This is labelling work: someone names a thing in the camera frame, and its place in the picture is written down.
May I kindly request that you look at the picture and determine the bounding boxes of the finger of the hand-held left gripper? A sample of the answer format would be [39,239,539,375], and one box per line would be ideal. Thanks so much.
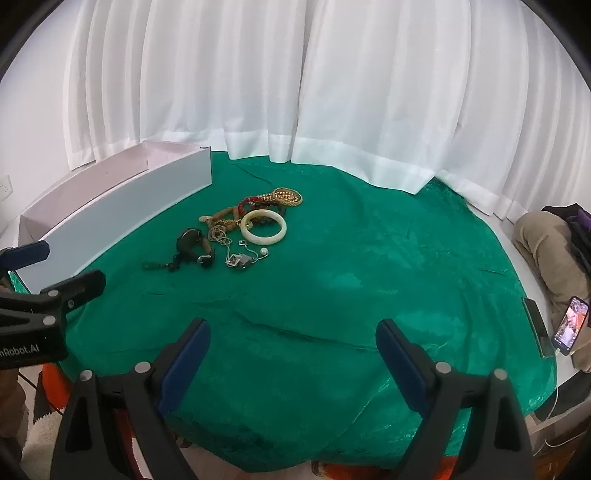
[0,270,107,326]
[0,240,51,271]

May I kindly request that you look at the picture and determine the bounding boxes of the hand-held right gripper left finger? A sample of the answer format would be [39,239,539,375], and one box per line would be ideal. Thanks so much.
[51,318,212,480]

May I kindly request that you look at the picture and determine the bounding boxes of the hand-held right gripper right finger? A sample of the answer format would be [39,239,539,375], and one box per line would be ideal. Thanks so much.
[375,318,540,480]

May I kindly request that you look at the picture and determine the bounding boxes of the white cardboard box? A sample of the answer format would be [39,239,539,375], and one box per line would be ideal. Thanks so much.
[18,141,213,296]

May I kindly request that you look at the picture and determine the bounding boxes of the black bead bracelet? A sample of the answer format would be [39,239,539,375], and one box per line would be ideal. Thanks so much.
[249,210,287,230]

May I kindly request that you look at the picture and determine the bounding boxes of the red bead bracelet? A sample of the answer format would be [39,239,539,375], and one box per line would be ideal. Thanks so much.
[237,195,266,216]

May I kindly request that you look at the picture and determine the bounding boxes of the orange patterned rug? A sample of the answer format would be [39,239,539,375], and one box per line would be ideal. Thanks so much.
[18,364,77,480]

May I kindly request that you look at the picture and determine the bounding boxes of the green table cloth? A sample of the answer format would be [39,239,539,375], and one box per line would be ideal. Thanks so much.
[9,150,560,462]

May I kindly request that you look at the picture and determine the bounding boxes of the black smartphone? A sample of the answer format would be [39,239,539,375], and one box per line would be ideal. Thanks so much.
[522,298,553,359]

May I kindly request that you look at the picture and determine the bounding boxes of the white jade bangle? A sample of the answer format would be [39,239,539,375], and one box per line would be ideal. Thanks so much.
[240,209,288,244]

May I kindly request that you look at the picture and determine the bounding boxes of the smartphone with lit screen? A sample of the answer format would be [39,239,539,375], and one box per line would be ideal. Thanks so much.
[551,295,590,356]

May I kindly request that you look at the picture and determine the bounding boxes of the beige cloth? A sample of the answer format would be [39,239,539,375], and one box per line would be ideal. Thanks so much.
[514,210,591,315]

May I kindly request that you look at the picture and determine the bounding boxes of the gold bangle stack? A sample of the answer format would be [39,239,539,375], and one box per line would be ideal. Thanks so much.
[272,187,304,208]

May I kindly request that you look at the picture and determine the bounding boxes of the dark cloth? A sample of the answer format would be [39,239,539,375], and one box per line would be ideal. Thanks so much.
[542,203,591,261]

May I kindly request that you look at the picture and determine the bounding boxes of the white curtain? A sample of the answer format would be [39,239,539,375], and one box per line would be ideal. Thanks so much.
[65,0,591,227]

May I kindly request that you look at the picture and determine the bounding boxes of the dark bracelet with tassel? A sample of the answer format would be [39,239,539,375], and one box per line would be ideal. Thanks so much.
[142,228,217,274]

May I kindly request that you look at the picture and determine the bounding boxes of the pearl pendant necklace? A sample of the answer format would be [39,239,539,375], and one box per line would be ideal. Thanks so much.
[238,239,270,262]

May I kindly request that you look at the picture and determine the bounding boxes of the wooden bead bracelet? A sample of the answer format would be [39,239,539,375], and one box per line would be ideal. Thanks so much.
[199,206,241,223]

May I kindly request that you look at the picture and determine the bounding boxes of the white cable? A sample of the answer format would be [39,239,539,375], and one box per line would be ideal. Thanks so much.
[536,351,583,448]

